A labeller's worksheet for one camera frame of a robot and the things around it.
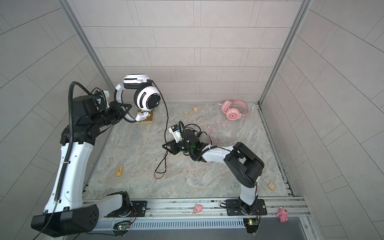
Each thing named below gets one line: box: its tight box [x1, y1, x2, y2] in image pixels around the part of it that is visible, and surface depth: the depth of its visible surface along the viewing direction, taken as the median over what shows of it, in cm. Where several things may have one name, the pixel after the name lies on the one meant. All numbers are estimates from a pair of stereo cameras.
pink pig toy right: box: [276, 206, 289, 223], surface depth 69 cm
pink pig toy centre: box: [193, 203, 204, 213], surface depth 72 cm
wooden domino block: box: [115, 165, 124, 177], surface depth 84 cm
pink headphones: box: [221, 99, 251, 121], surface depth 107 cm
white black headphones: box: [114, 73, 161, 123], surface depth 53 cm
